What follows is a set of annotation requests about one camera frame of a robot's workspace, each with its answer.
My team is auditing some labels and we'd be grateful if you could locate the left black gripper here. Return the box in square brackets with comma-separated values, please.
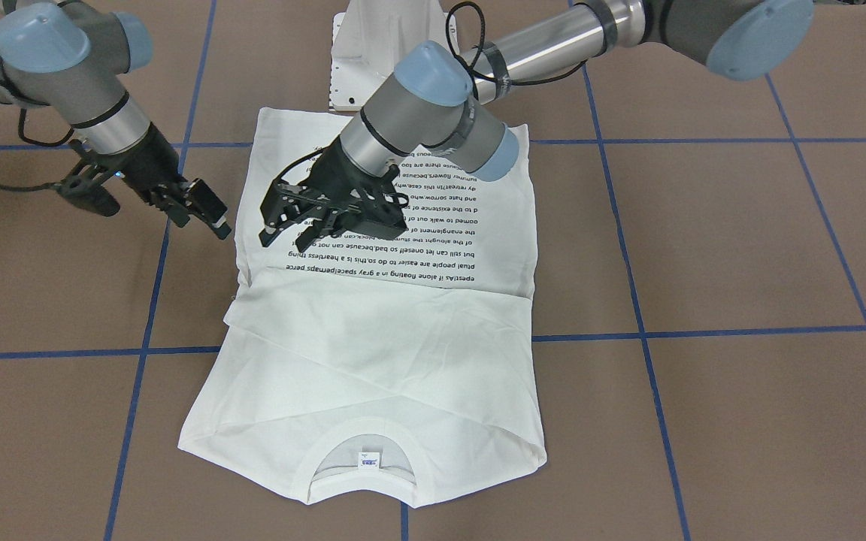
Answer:
[259, 140, 408, 253]

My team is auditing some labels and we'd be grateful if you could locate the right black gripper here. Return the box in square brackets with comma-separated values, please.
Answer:
[99, 124, 232, 240]

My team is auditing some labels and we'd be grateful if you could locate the white long-sleeve printed shirt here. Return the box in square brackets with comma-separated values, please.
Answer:
[178, 107, 547, 508]

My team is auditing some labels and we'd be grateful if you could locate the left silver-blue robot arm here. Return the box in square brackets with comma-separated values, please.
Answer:
[258, 1, 814, 252]

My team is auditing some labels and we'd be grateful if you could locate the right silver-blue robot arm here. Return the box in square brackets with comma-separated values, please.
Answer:
[0, 1, 231, 239]

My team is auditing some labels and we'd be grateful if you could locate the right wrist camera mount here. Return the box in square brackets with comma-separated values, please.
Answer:
[53, 138, 120, 218]

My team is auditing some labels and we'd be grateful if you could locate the white central pedestal column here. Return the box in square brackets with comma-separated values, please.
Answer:
[329, 1, 457, 112]

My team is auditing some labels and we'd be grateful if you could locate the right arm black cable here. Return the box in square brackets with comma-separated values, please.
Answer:
[0, 60, 77, 193]

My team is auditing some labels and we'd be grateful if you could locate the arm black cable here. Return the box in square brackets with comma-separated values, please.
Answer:
[444, 2, 592, 87]
[0, 60, 77, 193]

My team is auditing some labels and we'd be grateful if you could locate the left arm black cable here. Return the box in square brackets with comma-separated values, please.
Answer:
[444, 2, 592, 87]

